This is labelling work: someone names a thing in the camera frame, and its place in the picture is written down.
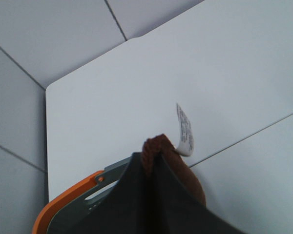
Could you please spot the brown towel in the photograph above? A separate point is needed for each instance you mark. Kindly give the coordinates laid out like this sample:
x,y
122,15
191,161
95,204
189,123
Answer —
x,y
162,146

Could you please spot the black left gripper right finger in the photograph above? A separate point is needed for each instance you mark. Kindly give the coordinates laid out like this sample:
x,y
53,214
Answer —
x,y
171,209

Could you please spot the grey perforated laundry basket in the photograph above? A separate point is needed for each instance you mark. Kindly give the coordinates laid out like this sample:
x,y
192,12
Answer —
x,y
105,182

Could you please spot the orange basket handle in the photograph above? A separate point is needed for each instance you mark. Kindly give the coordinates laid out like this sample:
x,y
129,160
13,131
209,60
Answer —
x,y
50,209

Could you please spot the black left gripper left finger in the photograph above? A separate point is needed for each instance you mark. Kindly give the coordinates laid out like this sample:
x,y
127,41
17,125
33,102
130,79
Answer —
x,y
116,214

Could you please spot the white towel care label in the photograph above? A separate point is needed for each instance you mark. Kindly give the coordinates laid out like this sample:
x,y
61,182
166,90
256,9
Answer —
x,y
186,142

